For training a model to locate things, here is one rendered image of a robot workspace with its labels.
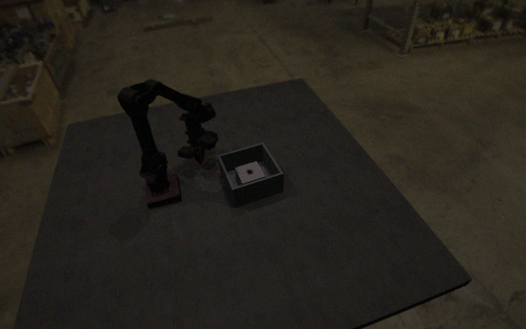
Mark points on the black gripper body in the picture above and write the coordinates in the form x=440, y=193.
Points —
x=189, y=151

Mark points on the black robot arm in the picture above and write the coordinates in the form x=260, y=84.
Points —
x=135, y=101

